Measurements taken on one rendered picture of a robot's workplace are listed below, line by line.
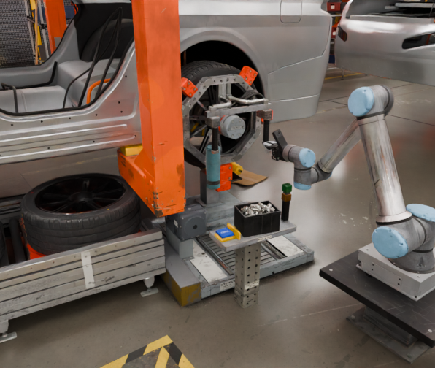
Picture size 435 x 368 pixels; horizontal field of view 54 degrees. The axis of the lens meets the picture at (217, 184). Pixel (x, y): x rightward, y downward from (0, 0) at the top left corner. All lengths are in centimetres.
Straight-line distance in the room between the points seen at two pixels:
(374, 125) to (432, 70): 269
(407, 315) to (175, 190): 120
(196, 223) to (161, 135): 68
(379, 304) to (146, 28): 157
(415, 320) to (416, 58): 299
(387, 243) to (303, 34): 160
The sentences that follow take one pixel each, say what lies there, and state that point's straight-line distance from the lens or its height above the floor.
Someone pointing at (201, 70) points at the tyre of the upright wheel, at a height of 115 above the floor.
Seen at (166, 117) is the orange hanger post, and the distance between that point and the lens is 202.
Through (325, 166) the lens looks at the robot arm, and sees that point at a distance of 230.
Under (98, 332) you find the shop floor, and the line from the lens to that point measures 235.
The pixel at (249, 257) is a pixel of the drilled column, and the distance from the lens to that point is 223.
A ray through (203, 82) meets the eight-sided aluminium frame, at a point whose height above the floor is 110.
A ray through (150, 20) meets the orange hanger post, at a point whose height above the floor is 146.
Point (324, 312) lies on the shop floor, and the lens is 245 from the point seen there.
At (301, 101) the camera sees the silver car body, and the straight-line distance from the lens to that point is 311.
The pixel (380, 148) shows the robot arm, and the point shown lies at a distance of 192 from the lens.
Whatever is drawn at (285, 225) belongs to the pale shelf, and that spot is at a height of 45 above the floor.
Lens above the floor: 155
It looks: 24 degrees down
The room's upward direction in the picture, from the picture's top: straight up
